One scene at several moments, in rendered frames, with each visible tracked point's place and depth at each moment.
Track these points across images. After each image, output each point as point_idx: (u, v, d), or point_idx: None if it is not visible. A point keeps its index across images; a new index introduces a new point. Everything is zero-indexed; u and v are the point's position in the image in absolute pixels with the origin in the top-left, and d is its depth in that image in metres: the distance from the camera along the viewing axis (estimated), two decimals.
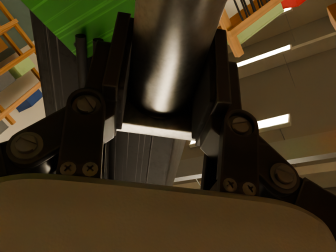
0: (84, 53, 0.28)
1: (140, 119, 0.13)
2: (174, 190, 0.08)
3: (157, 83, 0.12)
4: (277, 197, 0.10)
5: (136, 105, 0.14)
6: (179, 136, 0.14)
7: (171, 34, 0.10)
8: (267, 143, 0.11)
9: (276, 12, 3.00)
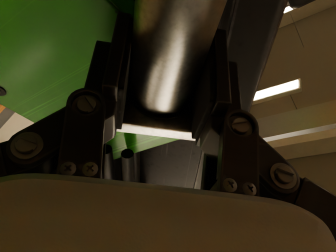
0: (111, 164, 0.24)
1: (141, 120, 0.13)
2: (174, 190, 0.08)
3: (157, 84, 0.12)
4: (277, 197, 0.10)
5: (136, 105, 0.14)
6: (180, 136, 0.14)
7: (171, 35, 0.10)
8: (267, 143, 0.11)
9: None
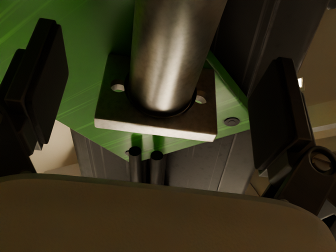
0: (139, 166, 0.23)
1: (141, 119, 0.13)
2: (174, 190, 0.08)
3: (157, 82, 0.12)
4: None
5: (136, 104, 0.13)
6: (180, 135, 0.14)
7: (172, 32, 0.10)
8: None
9: None
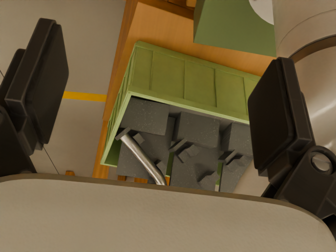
0: None
1: None
2: (174, 190, 0.08)
3: None
4: None
5: None
6: None
7: None
8: None
9: None
